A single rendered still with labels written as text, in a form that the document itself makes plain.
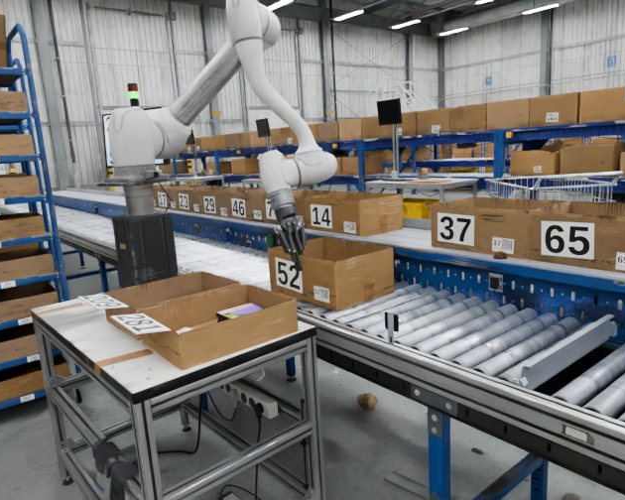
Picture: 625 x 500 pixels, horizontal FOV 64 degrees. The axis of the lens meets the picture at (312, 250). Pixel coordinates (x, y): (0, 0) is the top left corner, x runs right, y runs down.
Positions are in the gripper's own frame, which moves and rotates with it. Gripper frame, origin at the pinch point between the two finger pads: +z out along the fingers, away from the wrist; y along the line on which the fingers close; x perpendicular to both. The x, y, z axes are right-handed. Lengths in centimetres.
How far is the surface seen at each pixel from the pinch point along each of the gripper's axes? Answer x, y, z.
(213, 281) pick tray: -26.7, 21.3, -2.1
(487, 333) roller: 57, -16, 37
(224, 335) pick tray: 20, 45, 17
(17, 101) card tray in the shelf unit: -108, 57, -114
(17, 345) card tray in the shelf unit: -149, 75, -2
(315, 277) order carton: 7.6, 0.3, 7.2
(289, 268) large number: -6.1, 0.7, 1.2
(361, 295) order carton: 14.5, -11.6, 17.5
